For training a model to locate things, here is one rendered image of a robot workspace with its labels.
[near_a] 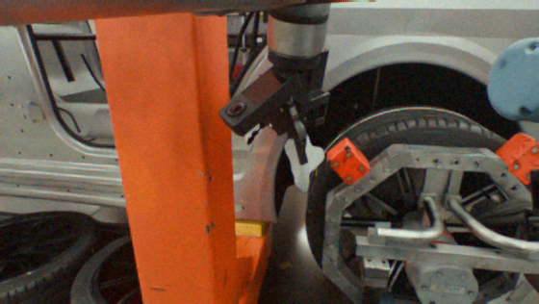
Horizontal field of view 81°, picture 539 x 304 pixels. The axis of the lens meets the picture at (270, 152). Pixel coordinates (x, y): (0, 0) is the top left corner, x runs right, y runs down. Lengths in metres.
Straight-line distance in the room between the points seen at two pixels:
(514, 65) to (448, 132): 0.57
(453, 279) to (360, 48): 0.63
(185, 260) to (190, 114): 0.28
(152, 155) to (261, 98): 0.23
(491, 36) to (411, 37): 0.20
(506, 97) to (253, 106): 0.26
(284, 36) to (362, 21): 0.59
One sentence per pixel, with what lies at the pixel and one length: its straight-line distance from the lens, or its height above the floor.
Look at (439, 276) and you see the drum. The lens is 0.83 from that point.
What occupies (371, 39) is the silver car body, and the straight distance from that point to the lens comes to 0.98.
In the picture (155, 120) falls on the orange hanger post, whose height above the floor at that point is 1.25.
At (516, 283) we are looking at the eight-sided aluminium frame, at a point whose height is 0.77.
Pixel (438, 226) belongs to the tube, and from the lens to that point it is 0.75.
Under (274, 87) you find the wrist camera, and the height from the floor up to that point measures 1.32.
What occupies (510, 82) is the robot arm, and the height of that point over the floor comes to 1.34.
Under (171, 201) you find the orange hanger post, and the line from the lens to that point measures 0.58.
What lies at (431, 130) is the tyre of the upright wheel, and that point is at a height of 1.15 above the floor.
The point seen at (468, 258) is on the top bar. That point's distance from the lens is 0.76.
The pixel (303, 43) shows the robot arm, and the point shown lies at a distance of 0.40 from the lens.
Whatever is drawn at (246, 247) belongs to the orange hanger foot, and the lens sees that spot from 1.17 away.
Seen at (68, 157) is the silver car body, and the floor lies 0.94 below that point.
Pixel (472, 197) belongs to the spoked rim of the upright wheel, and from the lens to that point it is 1.05.
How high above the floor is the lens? 1.38
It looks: 20 degrees down
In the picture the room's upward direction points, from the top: straight up
